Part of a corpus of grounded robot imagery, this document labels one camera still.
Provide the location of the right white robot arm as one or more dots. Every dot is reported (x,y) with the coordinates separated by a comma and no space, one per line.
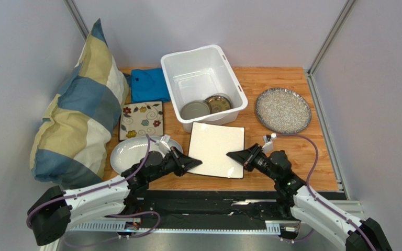
(298,200)

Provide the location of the yellow patterned round plate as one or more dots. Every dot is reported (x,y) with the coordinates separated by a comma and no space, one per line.
(218,103)

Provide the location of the blue and cream pillow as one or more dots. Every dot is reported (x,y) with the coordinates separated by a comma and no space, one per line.
(69,148)

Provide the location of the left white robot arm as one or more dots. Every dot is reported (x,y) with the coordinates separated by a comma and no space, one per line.
(57,210)

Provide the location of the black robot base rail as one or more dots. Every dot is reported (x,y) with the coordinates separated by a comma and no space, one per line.
(208,210)

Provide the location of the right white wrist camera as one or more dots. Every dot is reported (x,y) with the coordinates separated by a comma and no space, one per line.
(268,142)

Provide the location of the speckled round ceramic plate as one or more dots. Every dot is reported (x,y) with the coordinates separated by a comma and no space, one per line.
(283,110)

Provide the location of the large white oval plate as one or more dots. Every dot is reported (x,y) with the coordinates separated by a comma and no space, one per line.
(131,151)

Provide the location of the folded blue cloth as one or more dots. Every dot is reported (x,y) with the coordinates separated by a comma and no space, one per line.
(148,85)

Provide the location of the floral square plate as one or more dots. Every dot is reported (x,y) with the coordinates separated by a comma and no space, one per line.
(139,119)

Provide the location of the white plastic bin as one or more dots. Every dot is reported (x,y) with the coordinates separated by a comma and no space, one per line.
(198,74)

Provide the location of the grey speckled saucer plate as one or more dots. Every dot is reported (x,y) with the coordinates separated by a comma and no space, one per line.
(195,109)

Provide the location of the white rectangular plate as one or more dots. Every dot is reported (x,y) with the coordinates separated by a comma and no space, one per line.
(210,144)

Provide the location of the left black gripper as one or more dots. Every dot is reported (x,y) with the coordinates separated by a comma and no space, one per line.
(183,162)

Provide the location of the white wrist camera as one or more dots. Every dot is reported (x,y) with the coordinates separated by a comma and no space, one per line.
(268,142)
(163,143)

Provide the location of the clear round glass plate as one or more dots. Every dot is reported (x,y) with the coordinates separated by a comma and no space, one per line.
(227,97)

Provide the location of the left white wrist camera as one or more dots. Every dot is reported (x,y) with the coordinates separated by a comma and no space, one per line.
(163,143)

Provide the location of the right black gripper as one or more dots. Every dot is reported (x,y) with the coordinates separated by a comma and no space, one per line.
(252,158)

